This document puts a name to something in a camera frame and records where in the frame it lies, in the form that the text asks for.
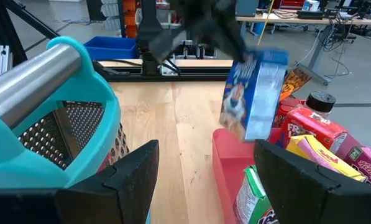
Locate black lid spice jar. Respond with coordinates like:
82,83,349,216
298,91,337,121

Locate silver aluminium bracket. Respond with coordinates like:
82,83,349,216
0,45,11,77

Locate pink plastic tray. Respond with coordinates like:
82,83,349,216
212,128,285,224

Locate black aluminium table frame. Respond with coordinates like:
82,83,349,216
0,0,236,83

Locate teal basket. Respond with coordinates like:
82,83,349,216
0,36,133,191

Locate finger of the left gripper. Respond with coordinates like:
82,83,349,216
149,27,189,63
203,18,251,63

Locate blue plastic bin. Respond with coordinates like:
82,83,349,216
83,36,140,60

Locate red tool cabinet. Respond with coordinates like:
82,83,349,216
280,0,307,9

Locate red Froot Loops cereal box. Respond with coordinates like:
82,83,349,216
280,106,349,155

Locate yellow Corn Pops cereal box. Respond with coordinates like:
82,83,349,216
286,134,367,183

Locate orange taco seasoning mix packet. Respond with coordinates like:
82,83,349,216
280,67,313,102

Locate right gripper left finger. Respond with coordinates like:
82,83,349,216
56,139,160,224

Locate yellow floor cable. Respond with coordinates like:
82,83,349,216
257,0,276,47

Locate orange storage bins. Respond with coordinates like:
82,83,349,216
122,0,138,39

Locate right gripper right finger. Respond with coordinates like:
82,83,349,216
254,139,371,224

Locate green Apple Jacks cereal box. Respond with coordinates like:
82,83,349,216
233,164,281,224

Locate purple Raisin Bran cereal box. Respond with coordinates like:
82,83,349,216
336,133,371,190

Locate blue Frosted Flakes cereal box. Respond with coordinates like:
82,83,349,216
219,48,290,142

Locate wooden top desk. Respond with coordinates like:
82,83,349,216
234,14,371,86

